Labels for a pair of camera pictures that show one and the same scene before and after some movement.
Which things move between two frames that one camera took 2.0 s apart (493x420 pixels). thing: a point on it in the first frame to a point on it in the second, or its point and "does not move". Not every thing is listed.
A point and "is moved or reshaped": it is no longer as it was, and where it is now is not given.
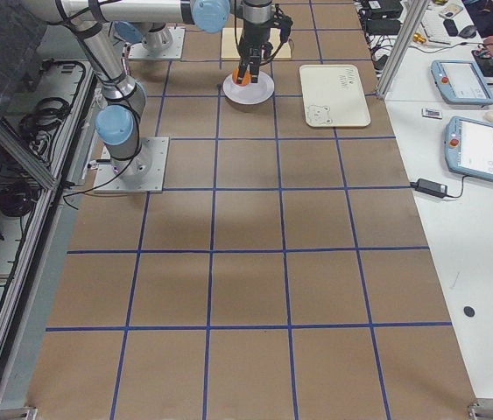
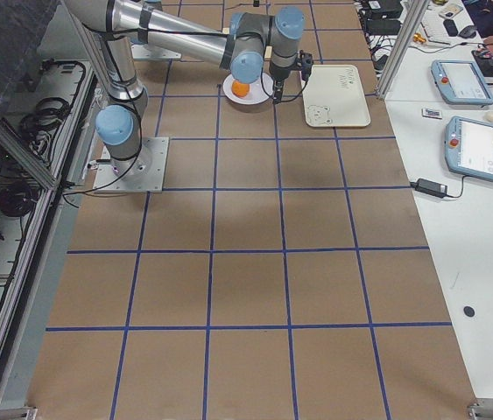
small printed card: (430, 113) does not move
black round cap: (468, 311) does not move
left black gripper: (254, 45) to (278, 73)
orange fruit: (245, 80) is moved or reshaped
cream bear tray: (334, 96) does not move
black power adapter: (430, 187) does not move
